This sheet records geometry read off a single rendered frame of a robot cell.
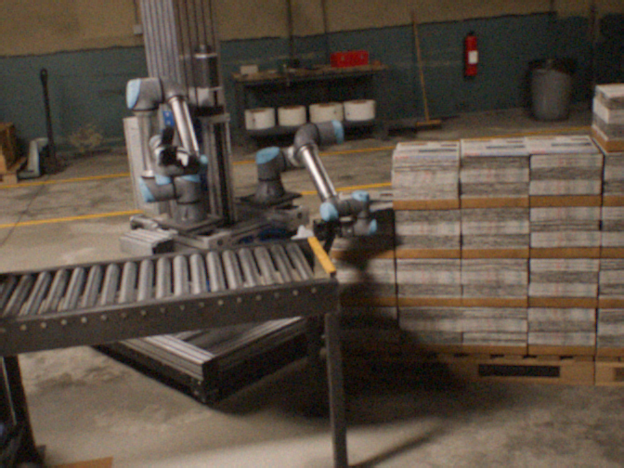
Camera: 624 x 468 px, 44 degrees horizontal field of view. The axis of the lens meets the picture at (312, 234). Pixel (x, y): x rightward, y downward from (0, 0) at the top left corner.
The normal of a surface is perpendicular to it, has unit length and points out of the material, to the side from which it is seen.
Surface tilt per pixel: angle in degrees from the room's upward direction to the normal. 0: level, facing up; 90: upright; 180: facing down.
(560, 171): 90
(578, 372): 90
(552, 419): 0
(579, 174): 90
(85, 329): 90
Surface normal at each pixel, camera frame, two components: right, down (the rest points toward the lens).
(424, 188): -0.18, 0.30
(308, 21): 0.18, 0.28
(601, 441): -0.07, -0.95
